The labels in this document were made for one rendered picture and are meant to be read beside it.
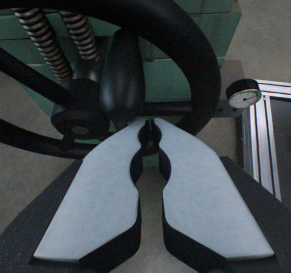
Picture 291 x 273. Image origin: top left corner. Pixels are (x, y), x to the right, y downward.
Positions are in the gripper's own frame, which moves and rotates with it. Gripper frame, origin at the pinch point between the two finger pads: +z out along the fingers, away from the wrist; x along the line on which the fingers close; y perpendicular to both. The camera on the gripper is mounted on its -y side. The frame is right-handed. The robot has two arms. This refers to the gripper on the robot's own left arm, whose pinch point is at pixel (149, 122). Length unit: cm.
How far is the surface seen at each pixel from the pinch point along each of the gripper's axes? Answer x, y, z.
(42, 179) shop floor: -56, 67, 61
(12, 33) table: -15.3, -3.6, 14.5
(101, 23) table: -5.0, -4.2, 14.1
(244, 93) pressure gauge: 18.0, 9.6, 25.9
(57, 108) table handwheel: -8.9, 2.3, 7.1
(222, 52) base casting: 13.6, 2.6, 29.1
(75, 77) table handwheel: -8.2, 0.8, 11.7
